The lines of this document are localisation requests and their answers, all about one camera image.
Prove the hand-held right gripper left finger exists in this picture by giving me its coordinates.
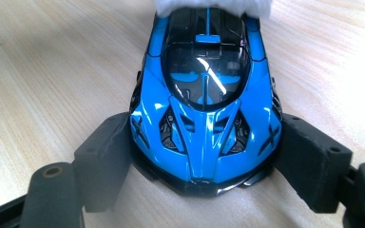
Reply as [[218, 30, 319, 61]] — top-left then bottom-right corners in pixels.
[[20, 112, 134, 228]]

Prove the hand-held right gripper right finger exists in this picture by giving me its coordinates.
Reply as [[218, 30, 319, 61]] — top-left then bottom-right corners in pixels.
[[274, 113, 365, 228]]

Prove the blue toy car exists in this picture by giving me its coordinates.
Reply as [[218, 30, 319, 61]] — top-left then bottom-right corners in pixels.
[[128, 6, 283, 198]]

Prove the white wet wipe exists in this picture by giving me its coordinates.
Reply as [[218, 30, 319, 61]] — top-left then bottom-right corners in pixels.
[[153, 0, 272, 19]]

